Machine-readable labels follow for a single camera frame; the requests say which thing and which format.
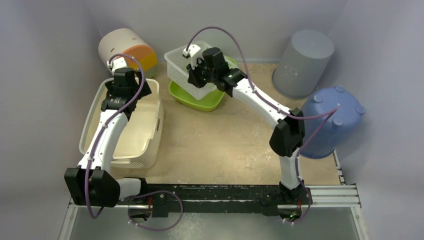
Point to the green plastic tray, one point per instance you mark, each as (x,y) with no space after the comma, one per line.
(207,104)

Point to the aluminium frame rail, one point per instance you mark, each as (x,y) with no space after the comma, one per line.
(325,196)

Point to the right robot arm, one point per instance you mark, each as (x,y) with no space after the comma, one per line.
(288,129)

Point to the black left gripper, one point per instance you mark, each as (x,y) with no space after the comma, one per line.
(138,77)

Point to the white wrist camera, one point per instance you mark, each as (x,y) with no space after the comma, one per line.
(194,52)
(116,63)

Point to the white orange yellow cylinder container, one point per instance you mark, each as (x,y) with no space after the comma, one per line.
(126,41)

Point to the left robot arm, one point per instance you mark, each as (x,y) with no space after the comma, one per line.
(90,184)

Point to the blue plastic bucket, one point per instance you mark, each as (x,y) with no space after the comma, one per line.
(339,127)

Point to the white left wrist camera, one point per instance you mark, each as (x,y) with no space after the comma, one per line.
(116,63)

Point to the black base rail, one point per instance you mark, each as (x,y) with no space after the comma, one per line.
(160,199)

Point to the grey plastic bucket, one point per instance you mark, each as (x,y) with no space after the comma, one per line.
(302,63)

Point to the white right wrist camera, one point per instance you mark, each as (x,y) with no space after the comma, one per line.
(194,52)

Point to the cream perforated laundry basket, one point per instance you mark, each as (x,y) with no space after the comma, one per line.
(138,144)

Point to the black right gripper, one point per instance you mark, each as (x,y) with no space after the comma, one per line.
(197,76)

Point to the white perforated basket tray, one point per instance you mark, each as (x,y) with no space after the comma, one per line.
(178,73)

